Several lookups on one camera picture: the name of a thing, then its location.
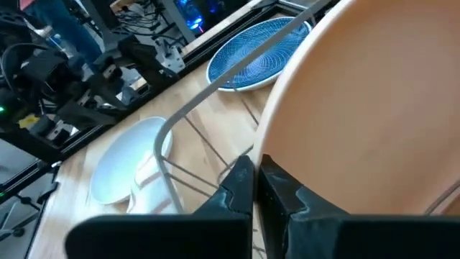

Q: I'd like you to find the white red-striped dish towel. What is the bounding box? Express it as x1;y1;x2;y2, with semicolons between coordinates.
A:
125;150;185;216

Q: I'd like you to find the person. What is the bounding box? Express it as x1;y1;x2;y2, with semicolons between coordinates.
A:
21;0;105;65

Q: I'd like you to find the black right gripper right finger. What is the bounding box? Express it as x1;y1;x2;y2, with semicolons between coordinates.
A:
257;153;460;259

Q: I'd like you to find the grey wire dish rack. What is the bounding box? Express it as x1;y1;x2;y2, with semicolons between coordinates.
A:
153;0;460;217

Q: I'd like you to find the large white plate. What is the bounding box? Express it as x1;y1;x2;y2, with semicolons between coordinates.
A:
89;116;174;206

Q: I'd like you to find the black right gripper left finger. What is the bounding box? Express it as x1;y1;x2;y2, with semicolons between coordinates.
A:
64;155;255;259

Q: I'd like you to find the peach plate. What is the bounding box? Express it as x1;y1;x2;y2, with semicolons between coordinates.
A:
252;0;460;217

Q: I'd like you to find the computer with blue lights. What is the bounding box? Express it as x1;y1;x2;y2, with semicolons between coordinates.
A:
174;0;226;35

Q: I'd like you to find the blue patterned plate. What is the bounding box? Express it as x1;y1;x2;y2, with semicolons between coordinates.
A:
206;16;313;93

